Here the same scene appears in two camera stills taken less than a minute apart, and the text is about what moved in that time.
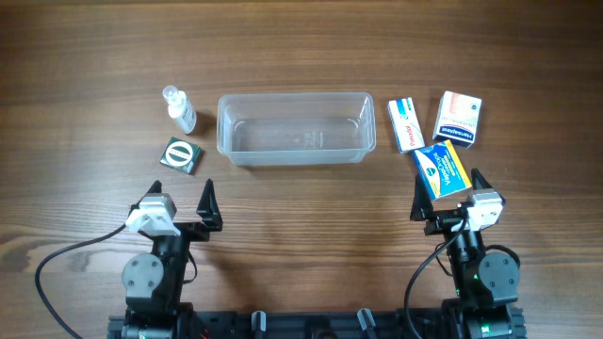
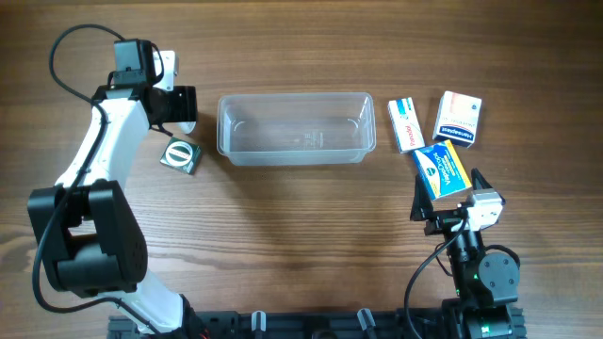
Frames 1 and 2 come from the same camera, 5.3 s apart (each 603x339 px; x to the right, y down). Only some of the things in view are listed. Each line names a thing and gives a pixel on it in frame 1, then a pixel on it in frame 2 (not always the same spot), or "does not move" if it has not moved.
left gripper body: (178, 245) → (177, 105)
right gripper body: (443, 220) does not move
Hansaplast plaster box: (458, 119) does not move
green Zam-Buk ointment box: (182, 154) does not move
